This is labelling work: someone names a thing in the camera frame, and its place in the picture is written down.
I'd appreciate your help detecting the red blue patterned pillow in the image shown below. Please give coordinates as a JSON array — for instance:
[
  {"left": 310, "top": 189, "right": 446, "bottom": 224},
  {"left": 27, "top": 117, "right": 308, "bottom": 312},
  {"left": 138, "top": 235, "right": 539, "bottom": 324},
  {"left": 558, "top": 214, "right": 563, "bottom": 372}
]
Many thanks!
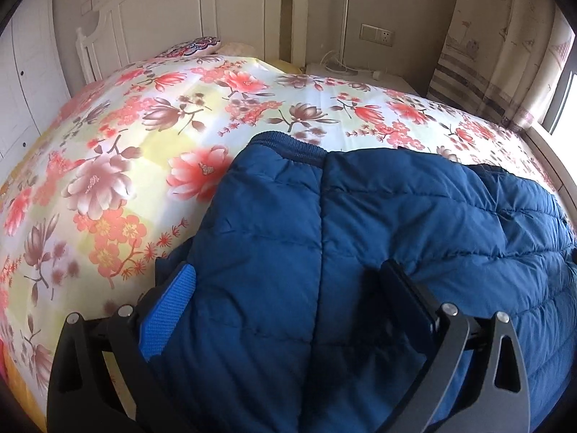
[{"left": 157, "top": 36, "right": 221, "bottom": 58}]

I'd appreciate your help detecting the white bedside table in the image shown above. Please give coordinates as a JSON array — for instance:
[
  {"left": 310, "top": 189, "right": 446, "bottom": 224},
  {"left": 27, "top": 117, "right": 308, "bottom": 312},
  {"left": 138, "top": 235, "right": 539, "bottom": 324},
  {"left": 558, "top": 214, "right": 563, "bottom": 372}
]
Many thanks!
[{"left": 306, "top": 64, "right": 418, "bottom": 95}]

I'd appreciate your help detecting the white wardrobe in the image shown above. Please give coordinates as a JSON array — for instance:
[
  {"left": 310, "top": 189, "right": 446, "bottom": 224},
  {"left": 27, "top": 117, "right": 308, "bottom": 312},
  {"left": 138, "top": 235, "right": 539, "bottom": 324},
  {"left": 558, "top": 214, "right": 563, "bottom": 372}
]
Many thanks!
[{"left": 1, "top": 0, "right": 70, "bottom": 178}]

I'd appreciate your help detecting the floral bed sheet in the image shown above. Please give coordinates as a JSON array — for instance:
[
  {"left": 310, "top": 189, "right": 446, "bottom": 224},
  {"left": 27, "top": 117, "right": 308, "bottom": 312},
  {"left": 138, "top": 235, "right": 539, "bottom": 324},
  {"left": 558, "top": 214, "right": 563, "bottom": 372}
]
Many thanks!
[{"left": 1, "top": 56, "right": 561, "bottom": 415}]

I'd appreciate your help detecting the pale pink pillow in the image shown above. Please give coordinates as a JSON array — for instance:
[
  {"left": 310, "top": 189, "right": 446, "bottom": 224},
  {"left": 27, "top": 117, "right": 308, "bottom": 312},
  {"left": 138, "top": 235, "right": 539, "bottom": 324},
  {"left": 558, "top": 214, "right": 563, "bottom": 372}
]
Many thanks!
[{"left": 216, "top": 42, "right": 261, "bottom": 59}]

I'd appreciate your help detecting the wall power socket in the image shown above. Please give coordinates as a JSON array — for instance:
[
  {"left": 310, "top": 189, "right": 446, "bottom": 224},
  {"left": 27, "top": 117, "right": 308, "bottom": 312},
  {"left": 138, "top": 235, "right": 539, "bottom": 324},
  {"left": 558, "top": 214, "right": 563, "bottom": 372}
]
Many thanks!
[{"left": 359, "top": 23, "right": 395, "bottom": 47}]

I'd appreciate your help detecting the dark window frame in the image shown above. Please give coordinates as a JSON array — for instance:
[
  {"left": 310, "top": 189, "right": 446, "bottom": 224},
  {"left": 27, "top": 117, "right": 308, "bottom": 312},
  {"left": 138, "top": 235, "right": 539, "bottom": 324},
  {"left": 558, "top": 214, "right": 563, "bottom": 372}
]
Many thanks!
[{"left": 542, "top": 70, "right": 576, "bottom": 134}]

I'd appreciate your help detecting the white wooden headboard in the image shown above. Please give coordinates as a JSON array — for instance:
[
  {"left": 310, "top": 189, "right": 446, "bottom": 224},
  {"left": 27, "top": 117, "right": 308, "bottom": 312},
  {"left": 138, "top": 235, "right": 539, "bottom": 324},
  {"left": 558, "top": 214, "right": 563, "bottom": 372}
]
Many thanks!
[{"left": 76, "top": 0, "right": 309, "bottom": 83}]

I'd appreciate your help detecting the patterned beige curtain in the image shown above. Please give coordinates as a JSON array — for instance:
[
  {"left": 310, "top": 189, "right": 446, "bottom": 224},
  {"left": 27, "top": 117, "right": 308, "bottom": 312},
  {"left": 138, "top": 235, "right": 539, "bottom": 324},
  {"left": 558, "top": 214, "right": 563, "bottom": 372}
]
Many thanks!
[{"left": 427, "top": 0, "right": 575, "bottom": 131}]

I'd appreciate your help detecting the white charging cable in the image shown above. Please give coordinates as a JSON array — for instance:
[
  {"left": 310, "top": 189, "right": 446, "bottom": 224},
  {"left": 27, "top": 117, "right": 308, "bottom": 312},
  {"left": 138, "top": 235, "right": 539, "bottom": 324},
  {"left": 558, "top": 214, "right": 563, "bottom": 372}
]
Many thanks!
[{"left": 320, "top": 49, "right": 384, "bottom": 76}]

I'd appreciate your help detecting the yellow mattress cover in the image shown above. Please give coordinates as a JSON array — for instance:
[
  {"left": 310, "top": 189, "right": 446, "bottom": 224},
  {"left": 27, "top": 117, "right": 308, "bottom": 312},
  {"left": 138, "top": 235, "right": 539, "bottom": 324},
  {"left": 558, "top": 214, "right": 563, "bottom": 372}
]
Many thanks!
[{"left": 1, "top": 348, "right": 47, "bottom": 432}]

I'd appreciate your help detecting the blue quilted down jacket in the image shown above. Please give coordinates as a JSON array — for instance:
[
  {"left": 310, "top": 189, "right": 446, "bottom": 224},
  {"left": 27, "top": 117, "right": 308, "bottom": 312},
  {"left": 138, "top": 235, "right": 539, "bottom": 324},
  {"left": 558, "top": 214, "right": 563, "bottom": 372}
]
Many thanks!
[{"left": 150, "top": 132, "right": 576, "bottom": 432}]

